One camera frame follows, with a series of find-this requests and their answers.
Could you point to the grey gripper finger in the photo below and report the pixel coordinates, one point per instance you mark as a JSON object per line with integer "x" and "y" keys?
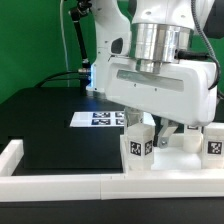
{"x": 168, "y": 128}

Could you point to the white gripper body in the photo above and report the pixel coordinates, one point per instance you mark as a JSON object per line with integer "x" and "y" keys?
{"x": 180, "y": 92}

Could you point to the white square table top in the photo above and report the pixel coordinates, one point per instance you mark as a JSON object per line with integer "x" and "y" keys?
{"x": 171, "y": 158}

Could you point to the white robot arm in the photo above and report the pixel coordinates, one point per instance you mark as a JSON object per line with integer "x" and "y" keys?
{"x": 145, "y": 62}

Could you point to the white sheet with markers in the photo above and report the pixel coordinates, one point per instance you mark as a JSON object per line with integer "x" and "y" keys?
{"x": 98, "y": 119}

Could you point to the white U-shaped fence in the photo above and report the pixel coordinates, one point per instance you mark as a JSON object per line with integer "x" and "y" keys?
{"x": 153, "y": 184}

